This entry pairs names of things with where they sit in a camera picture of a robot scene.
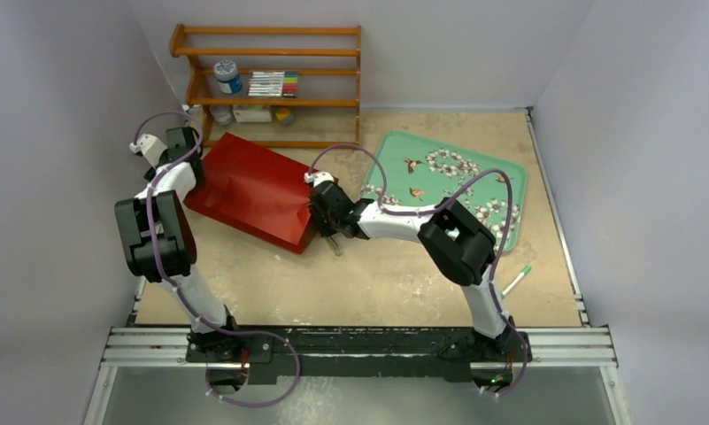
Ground red paper bag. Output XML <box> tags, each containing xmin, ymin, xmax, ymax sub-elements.
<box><xmin>185</xmin><ymin>133</ymin><xmax>317</xmax><ymax>254</ymax></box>

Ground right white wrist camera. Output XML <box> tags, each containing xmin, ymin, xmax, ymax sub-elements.
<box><xmin>303</xmin><ymin>171</ymin><xmax>336</xmax><ymax>188</ymax></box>

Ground pack of coloured markers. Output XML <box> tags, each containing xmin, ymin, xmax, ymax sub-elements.
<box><xmin>248</xmin><ymin>71</ymin><xmax>299</xmax><ymax>98</ymax></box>

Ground green white pen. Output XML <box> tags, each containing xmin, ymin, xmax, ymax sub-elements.
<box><xmin>501</xmin><ymin>265</ymin><xmax>532</xmax><ymax>298</ymax></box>

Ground blue lidded jar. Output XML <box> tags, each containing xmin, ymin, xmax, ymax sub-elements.
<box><xmin>212</xmin><ymin>60</ymin><xmax>243</xmax><ymax>95</ymax></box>

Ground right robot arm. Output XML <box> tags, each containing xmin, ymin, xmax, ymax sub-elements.
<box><xmin>305</xmin><ymin>174</ymin><xmax>528</xmax><ymax>360</ymax></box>

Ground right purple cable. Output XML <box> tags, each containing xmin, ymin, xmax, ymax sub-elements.
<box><xmin>306</xmin><ymin>143</ymin><xmax>531</xmax><ymax>400</ymax></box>

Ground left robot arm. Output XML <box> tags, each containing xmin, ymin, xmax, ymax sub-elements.
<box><xmin>114</xmin><ymin>127</ymin><xmax>244</xmax><ymax>362</ymax></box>

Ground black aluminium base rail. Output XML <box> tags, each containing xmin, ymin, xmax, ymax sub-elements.
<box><xmin>98</xmin><ymin>324</ymin><xmax>619</xmax><ymax>389</ymax></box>

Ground small clear jar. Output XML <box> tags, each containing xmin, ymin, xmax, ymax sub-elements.
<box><xmin>209</xmin><ymin>105</ymin><xmax>234</xmax><ymax>126</ymax></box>

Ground wooden shelf rack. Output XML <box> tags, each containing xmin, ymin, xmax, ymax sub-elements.
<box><xmin>169</xmin><ymin>24</ymin><xmax>362</xmax><ymax>146</ymax></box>

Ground green floral tray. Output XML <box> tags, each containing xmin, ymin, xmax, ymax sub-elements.
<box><xmin>376</xmin><ymin>130</ymin><xmax>528</xmax><ymax>251</ymax></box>

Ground yellow green cube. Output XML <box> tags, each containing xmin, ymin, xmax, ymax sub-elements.
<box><xmin>274</xmin><ymin>108</ymin><xmax>296</xmax><ymax>127</ymax></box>

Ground white small box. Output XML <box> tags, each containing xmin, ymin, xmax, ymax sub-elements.
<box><xmin>232</xmin><ymin>104</ymin><xmax>273</xmax><ymax>123</ymax></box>

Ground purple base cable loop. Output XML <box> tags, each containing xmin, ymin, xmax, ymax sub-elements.
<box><xmin>205</xmin><ymin>332</ymin><xmax>303</xmax><ymax>410</ymax></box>

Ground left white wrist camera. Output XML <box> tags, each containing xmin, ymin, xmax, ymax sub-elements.
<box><xmin>128</xmin><ymin>134</ymin><xmax>167</xmax><ymax>168</ymax></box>

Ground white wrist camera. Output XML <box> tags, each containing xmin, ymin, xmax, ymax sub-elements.
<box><xmin>303</xmin><ymin>171</ymin><xmax>336</xmax><ymax>188</ymax></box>
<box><xmin>128</xmin><ymin>134</ymin><xmax>167</xmax><ymax>168</ymax></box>

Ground black metal tongs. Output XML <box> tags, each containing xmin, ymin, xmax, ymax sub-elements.
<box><xmin>324</xmin><ymin>235</ymin><xmax>343</xmax><ymax>257</ymax></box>

